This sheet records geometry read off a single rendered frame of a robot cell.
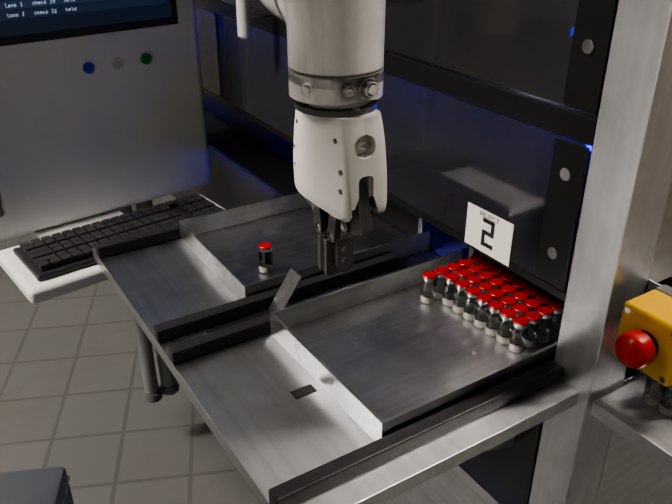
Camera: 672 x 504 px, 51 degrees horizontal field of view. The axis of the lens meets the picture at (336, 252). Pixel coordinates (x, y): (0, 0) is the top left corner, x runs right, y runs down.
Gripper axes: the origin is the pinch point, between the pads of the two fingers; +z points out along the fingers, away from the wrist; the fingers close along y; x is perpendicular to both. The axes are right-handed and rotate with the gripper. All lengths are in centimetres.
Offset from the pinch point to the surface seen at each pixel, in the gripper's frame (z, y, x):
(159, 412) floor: 110, 117, -10
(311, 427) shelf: 22.3, 1.0, 2.7
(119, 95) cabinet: 6, 90, -5
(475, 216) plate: 6.8, 9.5, -28.0
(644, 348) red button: 9.6, -19.4, -25.1
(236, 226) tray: 22, 53, -12
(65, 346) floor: 110, 167, 6
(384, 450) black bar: 20.4, -8.1, -1.0
